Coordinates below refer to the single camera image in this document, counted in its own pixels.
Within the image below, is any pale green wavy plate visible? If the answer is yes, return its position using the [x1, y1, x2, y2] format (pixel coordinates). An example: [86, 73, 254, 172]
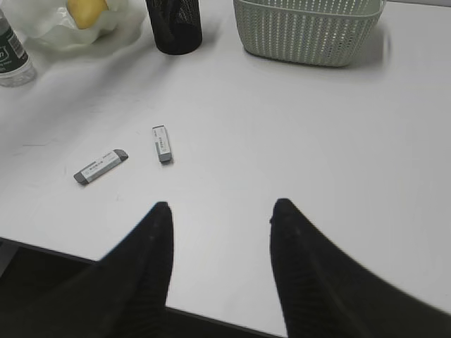
[1, 1, 144, 50]

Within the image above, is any grey white eraser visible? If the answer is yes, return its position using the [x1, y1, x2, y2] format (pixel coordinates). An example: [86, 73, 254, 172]
[152, 125, 173, 163]
[73, 149, 128, 186]

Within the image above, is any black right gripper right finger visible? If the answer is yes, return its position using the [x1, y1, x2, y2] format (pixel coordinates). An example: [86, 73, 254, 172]
[270, 199, 450, 337]

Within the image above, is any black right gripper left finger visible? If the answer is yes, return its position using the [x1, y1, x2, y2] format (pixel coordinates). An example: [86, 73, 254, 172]
[1, 202, 173, 337]

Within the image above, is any clear water bottle green label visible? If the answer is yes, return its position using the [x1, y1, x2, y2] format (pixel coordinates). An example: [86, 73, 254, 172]
[0, 11, 37, 87]

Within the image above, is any black mesh pen holder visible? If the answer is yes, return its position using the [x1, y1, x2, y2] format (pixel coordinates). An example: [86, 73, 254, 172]
[146, 0, 203, 56]

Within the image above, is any yellow mango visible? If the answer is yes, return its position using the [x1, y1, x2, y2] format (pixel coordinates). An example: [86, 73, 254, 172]
[66, 0, 109, 30]

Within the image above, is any pale green woven basket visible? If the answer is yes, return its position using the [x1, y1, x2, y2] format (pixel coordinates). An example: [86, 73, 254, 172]
[233, 0, 385, 68]

